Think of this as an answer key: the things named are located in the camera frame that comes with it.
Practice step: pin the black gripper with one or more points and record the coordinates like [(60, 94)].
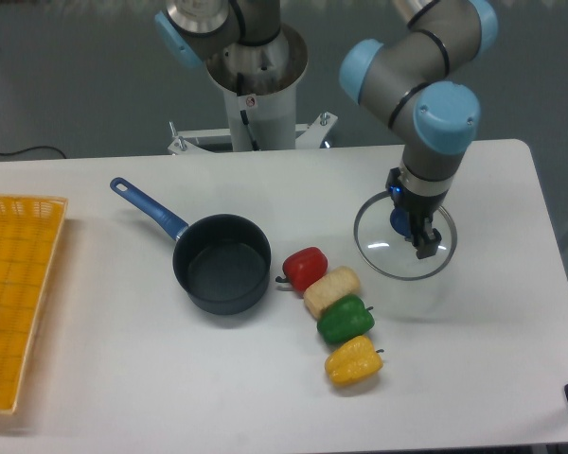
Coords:
[(412, 216)]

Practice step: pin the glass lid blue knob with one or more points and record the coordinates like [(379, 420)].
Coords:
[(386, 247)]

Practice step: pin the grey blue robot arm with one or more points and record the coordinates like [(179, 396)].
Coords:
[(406, 86)]

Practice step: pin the green bell pepper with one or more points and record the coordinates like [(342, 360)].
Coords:
[(346, 319)]

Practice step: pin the beige bread loaf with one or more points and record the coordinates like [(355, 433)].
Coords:
[(330, 288)]

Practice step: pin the red bell pepper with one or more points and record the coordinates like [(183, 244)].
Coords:
[(303, 268)]

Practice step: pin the yellow bell pepper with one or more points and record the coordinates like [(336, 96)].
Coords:
[(354, 361)]

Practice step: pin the yellow woven basket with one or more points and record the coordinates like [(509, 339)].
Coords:
[(30, 230)]

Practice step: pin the dark saucepan blue handle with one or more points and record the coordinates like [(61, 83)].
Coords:
[(222, 261)]

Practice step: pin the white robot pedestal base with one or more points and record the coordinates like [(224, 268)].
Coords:
[(259, 89)]

